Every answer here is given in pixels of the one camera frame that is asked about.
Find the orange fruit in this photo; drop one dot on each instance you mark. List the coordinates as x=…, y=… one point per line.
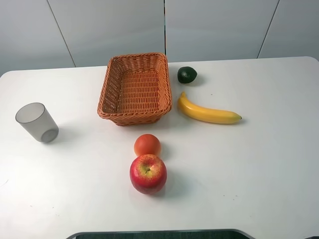
x=147, y=144

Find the orange wicker basket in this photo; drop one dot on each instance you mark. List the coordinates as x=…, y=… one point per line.
x=136, y=89

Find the yellow banana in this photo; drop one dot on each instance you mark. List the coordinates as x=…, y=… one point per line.
x=205, y=114

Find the dark green avocado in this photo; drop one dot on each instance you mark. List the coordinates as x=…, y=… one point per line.
x=186, y=75

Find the red apple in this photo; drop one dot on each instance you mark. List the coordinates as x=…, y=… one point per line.
x=148, y=174

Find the grey translucent plastic cup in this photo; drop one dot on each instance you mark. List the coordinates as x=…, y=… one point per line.
x=37, y=121

